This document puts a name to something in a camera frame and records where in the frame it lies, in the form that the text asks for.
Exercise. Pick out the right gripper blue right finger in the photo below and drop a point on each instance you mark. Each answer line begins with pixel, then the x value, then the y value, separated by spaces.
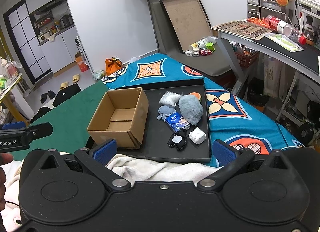
pixel 233 161

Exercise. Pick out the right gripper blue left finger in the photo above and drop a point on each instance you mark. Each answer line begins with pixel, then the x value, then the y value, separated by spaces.
pixel 93 161

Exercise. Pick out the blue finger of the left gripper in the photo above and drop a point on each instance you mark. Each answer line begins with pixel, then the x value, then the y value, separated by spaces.
pixel 41 130
pixel 13 125

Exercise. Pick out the white plastic bag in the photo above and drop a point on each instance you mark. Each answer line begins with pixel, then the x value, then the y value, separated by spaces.
pixel 197 136

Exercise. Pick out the black stitched plush toy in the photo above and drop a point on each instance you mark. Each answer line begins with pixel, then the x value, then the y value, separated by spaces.
pixel 178 140

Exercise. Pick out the light blue fluffy plush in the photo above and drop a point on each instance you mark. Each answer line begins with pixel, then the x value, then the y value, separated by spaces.
pixel 191 109

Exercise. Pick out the blue tissue pack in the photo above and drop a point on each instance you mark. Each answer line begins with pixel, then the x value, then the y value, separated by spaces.
pixel 177 122

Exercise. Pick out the burger plush toy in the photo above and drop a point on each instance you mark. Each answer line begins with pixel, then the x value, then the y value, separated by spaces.
pixel 197 95

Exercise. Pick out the blue denim jellyfish patch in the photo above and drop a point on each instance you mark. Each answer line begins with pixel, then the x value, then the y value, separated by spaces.
pixel 164 112

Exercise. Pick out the clear bag white filling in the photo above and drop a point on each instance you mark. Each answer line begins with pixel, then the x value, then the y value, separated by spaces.
pixel 170 99

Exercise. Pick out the person's left hand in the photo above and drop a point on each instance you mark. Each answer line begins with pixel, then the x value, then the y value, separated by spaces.
pixel 6 158

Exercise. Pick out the green cloth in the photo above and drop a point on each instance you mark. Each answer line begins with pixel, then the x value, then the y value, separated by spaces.
pixel 69 121

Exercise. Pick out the black slipper pair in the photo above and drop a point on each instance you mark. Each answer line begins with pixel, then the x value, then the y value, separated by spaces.
pixel 50 94

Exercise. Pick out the white fleece cloth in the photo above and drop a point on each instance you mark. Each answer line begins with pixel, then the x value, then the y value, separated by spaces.
pixel 139 170

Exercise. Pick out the black chair with dot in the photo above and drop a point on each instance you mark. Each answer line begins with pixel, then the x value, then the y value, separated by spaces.
pixel 65 94

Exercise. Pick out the blue patterned blanket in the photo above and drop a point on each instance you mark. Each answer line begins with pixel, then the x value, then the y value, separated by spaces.
pixel 231 120

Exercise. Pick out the brown cardboard box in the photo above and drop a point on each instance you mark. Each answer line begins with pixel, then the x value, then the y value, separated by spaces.
pixel 121 115

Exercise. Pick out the black shallow tray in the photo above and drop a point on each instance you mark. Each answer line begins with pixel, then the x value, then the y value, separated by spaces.
pixel 158 132

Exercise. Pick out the orange carton on floor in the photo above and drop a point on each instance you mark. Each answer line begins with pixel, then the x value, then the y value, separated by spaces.
pixel 80 62

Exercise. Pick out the orange bag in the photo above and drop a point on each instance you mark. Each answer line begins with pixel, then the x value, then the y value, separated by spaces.
pixel 112 65

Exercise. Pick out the grey bench cushion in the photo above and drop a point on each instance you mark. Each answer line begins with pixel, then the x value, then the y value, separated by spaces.
pixel 211 66

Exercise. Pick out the red basket under desk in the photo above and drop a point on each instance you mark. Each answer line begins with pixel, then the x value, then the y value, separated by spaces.
pixel 246 61

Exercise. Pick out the white kitchen cabinet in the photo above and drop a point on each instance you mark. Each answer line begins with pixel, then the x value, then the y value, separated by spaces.
pixel 56 31

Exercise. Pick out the green lidded cup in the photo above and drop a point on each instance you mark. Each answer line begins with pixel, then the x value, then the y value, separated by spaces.
pixel 210 46

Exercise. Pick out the grey desk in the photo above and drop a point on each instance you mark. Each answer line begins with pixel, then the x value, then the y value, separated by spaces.
pixel 305 61

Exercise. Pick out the patterned cardboard sheet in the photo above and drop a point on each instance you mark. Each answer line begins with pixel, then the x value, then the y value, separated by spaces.
pixel 243 28

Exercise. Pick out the red label plastic bottle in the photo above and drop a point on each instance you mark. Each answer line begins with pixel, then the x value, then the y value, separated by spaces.
pixel 284 28

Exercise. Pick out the large black-framed board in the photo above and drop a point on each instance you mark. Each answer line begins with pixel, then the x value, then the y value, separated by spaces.
pixel 188 19

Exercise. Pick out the grey drawer organizer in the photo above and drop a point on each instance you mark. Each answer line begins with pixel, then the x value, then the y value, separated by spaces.
pixel 262 8

